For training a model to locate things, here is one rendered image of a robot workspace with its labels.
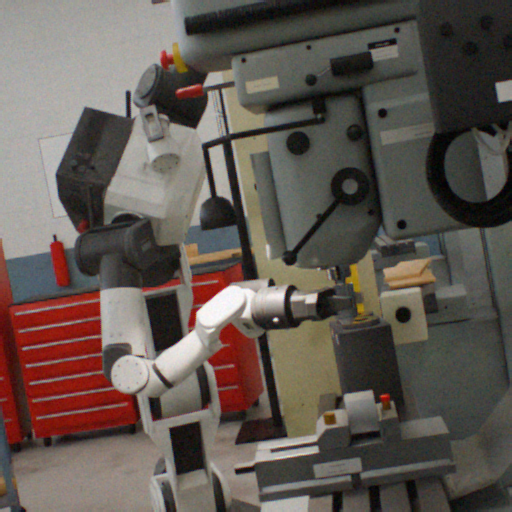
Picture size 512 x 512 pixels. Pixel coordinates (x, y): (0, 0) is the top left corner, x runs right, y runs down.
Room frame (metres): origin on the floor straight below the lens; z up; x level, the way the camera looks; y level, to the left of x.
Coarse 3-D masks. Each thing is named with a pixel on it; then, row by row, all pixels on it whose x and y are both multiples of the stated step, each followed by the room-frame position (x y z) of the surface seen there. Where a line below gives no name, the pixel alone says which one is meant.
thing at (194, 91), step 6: (216, 84) 2.08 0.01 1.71; (222, 84) 2.08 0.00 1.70; (228, 84) 2.08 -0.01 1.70; (234, 84) 2.08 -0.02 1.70; (180, 90) 2.09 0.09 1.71; (186, 90) 2.08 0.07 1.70; (192, 90) 2.08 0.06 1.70; (198, 90) 2.08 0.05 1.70; (204, 90) 2.08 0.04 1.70; (210, 90) 2.08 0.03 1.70; (180, 96) 2.09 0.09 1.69; (186, 96) 2.09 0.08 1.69; (192, 96) 2.09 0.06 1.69
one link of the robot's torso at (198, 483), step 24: (144, 408) 2.54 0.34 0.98; (216, 408) 2.57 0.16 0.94; (168, 432) 2.54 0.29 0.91; (192, 432) 2.60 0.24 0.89; (168, 456) 2.55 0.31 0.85; (192, 456) 2.63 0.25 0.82; (168, 480) 2.69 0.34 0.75; (192, 480) 2.63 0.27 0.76; (216, 480) 2.68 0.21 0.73; (168, 504) 2.64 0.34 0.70; (192, 504) 2.62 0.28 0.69; (216, 504) 2.64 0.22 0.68
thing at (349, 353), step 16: (336, 320) 2.47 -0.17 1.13; (368, 320) 2.29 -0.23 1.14; (384, 320) 2.32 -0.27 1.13; (336, 336) 2.33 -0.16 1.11; (352, 336) 2.26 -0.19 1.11; (368, 336) 2.26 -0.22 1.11; (384, 336) 2.26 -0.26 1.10; (336, 352) 2.41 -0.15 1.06; (352, 352) 2.26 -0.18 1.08; (368, 352) 2.26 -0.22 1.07; (384, 352) 2.26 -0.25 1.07; (352, 368) 2.26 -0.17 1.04; (368, 368) 2.26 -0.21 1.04; (384, 368) 2.26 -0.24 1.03; (352, 384) 2.26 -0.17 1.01; (368, 384) 2.26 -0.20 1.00; (384, 384) 2.26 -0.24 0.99; (400, 384) 2.26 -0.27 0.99; (400, 400) 2.26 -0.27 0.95
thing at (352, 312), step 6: (336, 294) 1.95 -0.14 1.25; (342, 294) 1.95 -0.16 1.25; (348, 294) 1.95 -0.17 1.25; (354, 300) 1.96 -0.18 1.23; (354, 306) 1.95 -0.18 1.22; (336, 312) 1.96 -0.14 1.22; (342, 312) 1.95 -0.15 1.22; (348, 312) 1.95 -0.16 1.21; (354, 312) 1.95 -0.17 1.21; (336, 318) 1.96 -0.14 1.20; (342, 318) 1.95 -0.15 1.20; (348, 318) 1.95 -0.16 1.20
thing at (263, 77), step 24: (408, 24) 1.83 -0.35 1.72; (288, 48) 1.85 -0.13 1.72; (312, 48) 1.85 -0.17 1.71; (336, 48) 1.84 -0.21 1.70; (360, 48) 1.84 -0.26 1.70; (384, 48) 1.83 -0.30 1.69; (408, 48) 1.83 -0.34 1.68; (240, 72) 1.86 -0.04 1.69; (264, 72) 1.86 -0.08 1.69; (288, 72) 1.85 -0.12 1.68; (312, 72) 1.85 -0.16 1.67; (360, 72) 1.84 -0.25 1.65; (384, 72) 1.84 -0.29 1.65; (408, 72) 1.83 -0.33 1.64; (240, 96) 1.87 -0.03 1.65; (264, 96) 1.86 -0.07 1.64; (288, 96) 1.86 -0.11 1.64; (312, 96) 1.88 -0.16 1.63
